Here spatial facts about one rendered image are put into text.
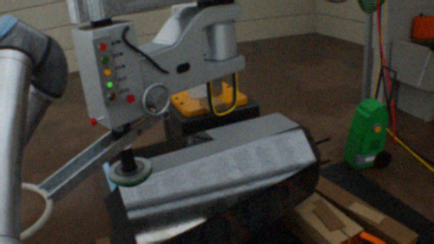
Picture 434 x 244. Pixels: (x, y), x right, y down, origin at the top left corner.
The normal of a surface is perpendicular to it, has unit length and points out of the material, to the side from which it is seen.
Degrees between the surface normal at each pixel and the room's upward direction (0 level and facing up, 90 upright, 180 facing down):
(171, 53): 90
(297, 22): 90
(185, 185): 45
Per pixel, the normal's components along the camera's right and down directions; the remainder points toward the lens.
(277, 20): 0.35, 0.36
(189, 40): 0.69, 0.25
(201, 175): 0.27, -0.41
